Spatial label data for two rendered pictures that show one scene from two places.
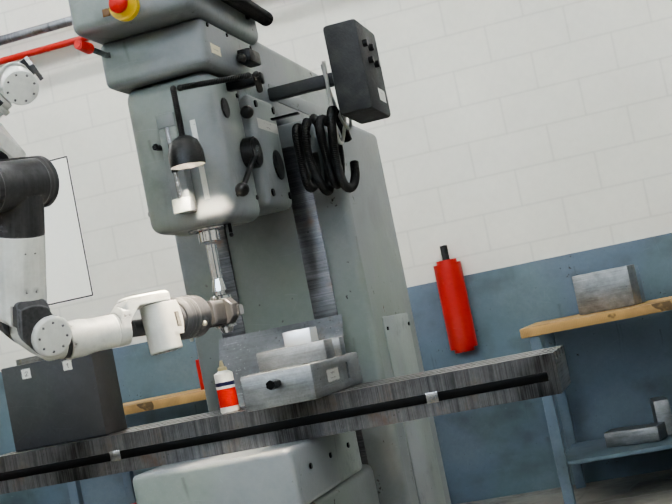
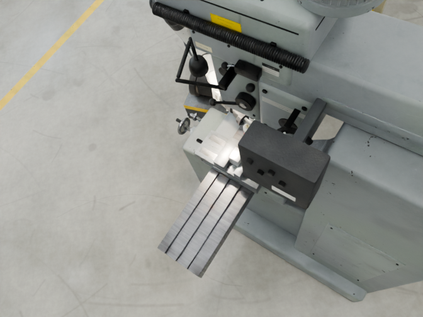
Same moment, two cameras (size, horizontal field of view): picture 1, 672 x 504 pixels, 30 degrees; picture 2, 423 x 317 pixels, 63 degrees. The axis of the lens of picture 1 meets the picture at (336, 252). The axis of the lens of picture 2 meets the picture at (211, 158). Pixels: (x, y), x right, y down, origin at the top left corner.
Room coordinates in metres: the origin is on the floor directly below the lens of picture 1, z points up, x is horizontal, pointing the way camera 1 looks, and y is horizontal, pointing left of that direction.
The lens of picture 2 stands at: (2.97, -0.47, 2.44)
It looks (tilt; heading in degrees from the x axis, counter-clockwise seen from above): 64 degrees down; 128
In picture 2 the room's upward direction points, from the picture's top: 21 degrees counter-clockwise
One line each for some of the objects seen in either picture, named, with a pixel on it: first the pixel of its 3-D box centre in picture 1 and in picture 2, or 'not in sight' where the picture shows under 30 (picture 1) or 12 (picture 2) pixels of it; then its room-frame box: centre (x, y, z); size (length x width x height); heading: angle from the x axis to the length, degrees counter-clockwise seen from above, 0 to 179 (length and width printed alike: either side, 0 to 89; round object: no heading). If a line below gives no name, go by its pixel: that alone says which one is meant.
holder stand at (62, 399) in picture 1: (64, 396); not in sight; (2.81, 0.66, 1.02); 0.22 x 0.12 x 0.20; 77
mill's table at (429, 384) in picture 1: (273, 421); (249, 154); (2.68, 0.20, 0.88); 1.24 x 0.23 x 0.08; 76
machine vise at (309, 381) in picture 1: (302, 370); (233, 159); (2.63, 0.12, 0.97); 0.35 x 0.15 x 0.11; 164
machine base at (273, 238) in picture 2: not in sight; (292, 211); (2.94, 0.20, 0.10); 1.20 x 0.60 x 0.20; 166
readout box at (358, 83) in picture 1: (359, 72); (280, 168); (2.91, -0.14, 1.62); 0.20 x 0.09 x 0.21; 166
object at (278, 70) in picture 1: (251, 100); (418, 92); (3.18, 0.14, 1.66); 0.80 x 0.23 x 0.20; 166
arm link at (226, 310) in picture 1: (199, 316); (240, 107); (2.62, 0.31, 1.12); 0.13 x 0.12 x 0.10; 62
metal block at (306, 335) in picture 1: (302, 343); (237, 157); (2.66, 0.11, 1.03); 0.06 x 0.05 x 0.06; 74
